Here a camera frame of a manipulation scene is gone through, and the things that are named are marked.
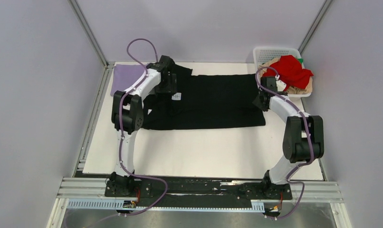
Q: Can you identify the black t shirt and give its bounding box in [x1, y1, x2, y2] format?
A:
[142, 65, 266, 131]

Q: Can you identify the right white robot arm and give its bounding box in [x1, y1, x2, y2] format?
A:
[253, 76, 325, 199]

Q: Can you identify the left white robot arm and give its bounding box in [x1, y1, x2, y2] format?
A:
[108, 56, 177, 196]

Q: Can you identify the beige t shirt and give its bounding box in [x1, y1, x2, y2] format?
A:
[258, 57, 313, 95]

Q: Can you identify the red t shirt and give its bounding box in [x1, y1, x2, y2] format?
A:
[262, 55, 314, 92]

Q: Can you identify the folded purple t shirt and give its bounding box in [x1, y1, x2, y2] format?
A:
[110, 64, 144, 96]

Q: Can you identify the white plastic basket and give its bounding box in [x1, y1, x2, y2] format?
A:
[252, 46, 314, 98]

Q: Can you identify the left aluminium corner post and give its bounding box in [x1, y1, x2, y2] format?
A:
[68, 0, 109, 68]

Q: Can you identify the aluminium corner post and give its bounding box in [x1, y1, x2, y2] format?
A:
[298, 0, 334, 54]
[68, 0, 109, 68]

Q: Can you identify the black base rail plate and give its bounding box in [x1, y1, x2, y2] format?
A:
[105, 177, 293, 209]

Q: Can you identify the right aluminium corner post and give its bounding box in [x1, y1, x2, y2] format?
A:
[298, 0, 334, 54]

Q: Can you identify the aluminium frame rail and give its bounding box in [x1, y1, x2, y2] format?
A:
[57, 178, 106, 199]

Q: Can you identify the slotted cable duct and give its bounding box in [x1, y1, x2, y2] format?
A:
[67, 198, 265, 213]

